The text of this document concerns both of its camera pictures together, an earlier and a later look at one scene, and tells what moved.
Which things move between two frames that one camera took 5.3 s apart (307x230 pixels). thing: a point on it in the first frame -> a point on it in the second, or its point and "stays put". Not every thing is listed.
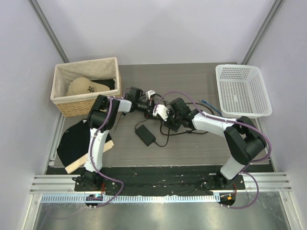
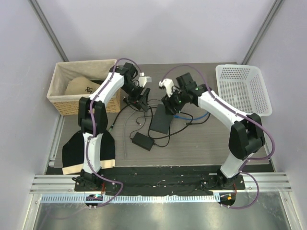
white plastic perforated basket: (243, 91) stays put
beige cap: (79, 86) stays put
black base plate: (158, 178) stays put
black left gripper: (149, 114) -> (135, 99)
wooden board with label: (80, 163) -> (76, 169)
